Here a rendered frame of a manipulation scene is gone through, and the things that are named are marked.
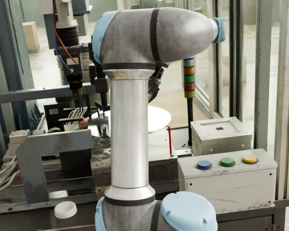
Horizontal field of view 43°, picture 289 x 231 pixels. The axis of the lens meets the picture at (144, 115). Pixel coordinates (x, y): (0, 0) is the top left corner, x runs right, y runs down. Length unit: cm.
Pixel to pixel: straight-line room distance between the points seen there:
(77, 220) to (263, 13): 84
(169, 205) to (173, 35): 36
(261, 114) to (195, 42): 51
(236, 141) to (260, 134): 10
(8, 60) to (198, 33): 123
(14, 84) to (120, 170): 116
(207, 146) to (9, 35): 105
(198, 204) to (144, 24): 40
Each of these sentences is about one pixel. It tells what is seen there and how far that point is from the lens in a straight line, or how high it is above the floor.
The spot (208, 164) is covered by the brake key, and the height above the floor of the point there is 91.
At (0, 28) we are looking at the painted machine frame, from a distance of 185.
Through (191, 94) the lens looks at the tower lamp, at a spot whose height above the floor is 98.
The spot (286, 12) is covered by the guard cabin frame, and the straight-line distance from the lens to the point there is 108.
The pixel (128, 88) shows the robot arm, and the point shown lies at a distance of 79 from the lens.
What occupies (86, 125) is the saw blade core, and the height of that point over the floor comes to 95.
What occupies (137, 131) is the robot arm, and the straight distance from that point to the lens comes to 80.
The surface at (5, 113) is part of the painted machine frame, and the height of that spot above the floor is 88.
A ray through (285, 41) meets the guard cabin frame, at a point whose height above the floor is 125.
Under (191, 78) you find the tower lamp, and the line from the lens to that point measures 149.
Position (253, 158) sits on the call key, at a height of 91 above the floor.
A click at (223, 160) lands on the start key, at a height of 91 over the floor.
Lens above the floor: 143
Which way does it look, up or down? 20 degrees down
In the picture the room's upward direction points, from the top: 5 degrees counter-clockwise
